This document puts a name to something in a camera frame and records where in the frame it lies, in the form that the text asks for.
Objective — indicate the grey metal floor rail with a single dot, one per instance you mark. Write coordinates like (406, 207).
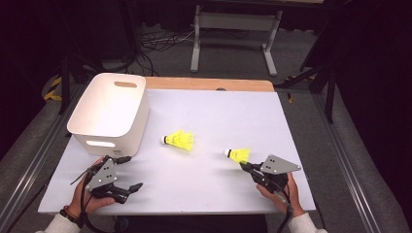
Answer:
(343, 152)
(32, 161)

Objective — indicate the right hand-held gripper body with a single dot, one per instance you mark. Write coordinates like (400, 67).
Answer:
(275, 171)

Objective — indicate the yellow black floor tape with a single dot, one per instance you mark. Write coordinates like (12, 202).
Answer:
(51, 94)

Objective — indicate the white plastic storage bin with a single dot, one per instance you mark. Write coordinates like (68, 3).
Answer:
(107, 106)

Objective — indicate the dark curtain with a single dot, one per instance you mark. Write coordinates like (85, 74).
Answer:
(29, 48)
(375, 81)

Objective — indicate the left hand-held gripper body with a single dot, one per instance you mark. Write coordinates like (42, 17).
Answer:
(103, 176)

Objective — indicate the person's left hand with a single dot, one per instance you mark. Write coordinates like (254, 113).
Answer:
(87, 204)

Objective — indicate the white metal desk frame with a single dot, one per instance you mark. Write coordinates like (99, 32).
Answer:
(236, 21)

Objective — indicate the person's right hand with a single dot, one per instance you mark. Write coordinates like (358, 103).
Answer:
(293, 197)

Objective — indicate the black metal stand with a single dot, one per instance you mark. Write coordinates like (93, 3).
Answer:
(330, 93)
(64, 87)

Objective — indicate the person's dark lap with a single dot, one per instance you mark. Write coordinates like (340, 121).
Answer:
(194, 225)

